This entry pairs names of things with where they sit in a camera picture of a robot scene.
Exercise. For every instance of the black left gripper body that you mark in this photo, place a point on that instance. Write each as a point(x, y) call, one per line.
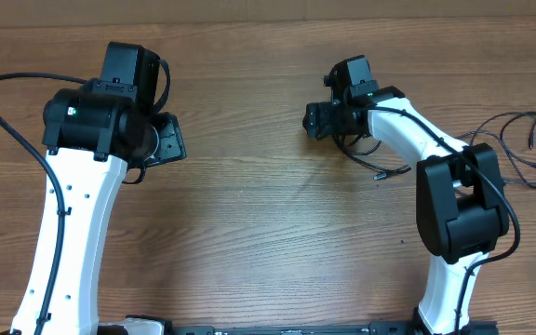
point(171, 144)

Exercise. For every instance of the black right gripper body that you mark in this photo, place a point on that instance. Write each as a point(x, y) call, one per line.
point(333, 121)

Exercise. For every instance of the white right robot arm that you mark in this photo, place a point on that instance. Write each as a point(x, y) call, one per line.
point(461, 209)

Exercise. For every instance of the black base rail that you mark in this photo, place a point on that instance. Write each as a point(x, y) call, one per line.
point(291, 329)

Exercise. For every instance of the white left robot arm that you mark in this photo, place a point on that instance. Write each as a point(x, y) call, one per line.
point(96, 131)

